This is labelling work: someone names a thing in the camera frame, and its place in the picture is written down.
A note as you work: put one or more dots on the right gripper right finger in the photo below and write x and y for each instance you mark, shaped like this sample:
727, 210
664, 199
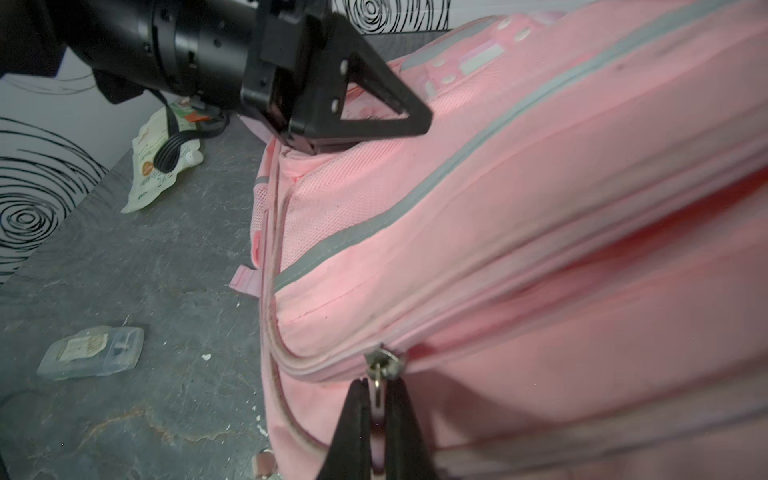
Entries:
406, 453

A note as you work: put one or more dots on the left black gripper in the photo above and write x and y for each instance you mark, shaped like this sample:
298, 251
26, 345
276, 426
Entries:
287, 65

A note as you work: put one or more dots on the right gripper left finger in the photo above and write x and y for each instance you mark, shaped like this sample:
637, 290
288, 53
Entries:
349, 454

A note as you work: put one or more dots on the pink student backpack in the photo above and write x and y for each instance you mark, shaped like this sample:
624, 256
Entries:
568, 271

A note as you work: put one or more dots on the clear plastic packet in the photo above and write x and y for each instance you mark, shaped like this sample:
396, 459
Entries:
93, 352

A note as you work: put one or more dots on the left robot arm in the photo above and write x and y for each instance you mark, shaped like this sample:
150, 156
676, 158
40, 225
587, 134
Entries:
35, 35

